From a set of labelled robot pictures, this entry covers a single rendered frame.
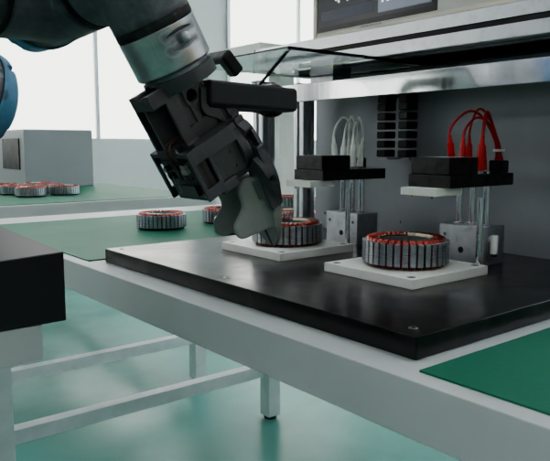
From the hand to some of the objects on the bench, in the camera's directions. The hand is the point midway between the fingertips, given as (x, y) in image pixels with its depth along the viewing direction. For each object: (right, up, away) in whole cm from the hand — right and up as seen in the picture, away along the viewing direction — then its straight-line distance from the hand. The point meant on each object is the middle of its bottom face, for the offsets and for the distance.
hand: (275, 230), depth 72 cm
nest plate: (+17, -6, +15) cm, 23 cm away
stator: (+2, -2, +33) cm, 33 cm away
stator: (+17, -4, +14) cm, 23 cm away
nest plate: (+2, -3, +33) cm, 34 cm away
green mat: (-13, +2, +88) cm, 89 cm away
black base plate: (+11, -6, +25) cm, 28 cm away
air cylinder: (+28, -4, +24) cm, 37 cm away
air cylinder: (+13, -2, +42) cm, 44 cm away
